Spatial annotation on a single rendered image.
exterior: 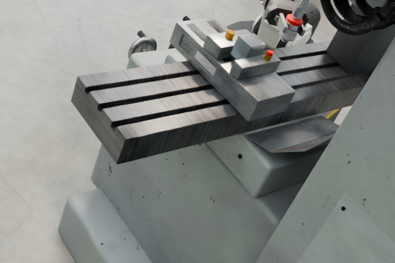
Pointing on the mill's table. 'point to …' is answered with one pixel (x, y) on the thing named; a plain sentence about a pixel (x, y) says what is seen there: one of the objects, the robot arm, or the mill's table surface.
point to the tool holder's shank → (304, 1)
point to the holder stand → (360, 47)
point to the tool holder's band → (294, 20)
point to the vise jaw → (221, 44)
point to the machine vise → (234, 71)
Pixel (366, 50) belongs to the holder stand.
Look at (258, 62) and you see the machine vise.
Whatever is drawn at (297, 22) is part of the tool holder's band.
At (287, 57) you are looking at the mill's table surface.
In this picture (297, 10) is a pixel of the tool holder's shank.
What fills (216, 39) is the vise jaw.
